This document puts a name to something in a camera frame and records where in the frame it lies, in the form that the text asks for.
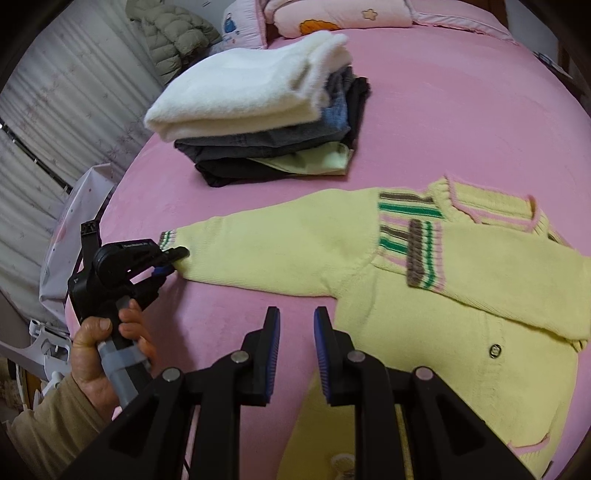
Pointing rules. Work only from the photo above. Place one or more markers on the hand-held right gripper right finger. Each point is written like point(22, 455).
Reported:
point(321, 355)

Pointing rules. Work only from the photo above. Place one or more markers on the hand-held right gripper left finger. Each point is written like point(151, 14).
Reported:
point(272, 350)

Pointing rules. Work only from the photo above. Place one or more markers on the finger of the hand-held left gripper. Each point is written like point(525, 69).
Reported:
point(178, 253)
point(161, 272)

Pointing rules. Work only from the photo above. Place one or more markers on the yellow knit sweater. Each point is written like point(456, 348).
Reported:
point(461, 295)

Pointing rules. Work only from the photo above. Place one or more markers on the person's left hand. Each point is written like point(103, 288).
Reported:
point(90, 364)

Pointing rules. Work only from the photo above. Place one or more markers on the black folded garment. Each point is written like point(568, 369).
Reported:
point(231, 173)

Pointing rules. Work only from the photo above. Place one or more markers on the grey folded jeans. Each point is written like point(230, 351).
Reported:
point(258, 141)

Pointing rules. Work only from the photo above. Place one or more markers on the light green folded garment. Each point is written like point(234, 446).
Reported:
point(314, 161)

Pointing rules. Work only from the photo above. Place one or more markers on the white fluffy folded garment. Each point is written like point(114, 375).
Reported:
point(240, 87)

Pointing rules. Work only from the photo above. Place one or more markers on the white curtain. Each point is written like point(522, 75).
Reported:
point(69, 92)

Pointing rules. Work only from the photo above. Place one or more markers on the beige puffer jacket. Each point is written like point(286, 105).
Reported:
point(175, 37)

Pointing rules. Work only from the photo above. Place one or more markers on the wooden headboard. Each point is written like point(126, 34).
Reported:
point(271, 34)

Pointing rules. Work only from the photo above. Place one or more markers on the white printed pillow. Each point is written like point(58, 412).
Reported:
point(240, 23)

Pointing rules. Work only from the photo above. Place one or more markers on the pink bed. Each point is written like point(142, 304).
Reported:
point(438, 115)

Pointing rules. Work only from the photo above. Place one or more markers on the pink folded quilt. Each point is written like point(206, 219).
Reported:
point(341, 16)

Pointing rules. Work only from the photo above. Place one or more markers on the pink pillow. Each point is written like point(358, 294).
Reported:
point(452, 14)

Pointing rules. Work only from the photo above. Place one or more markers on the white papers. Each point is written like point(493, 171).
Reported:
point(551, 62)

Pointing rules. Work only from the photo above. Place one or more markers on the white plastic frame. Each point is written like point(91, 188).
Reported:
point(46, 346)

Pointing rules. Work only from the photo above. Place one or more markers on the dark metal rail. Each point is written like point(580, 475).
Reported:
point(37, 159)

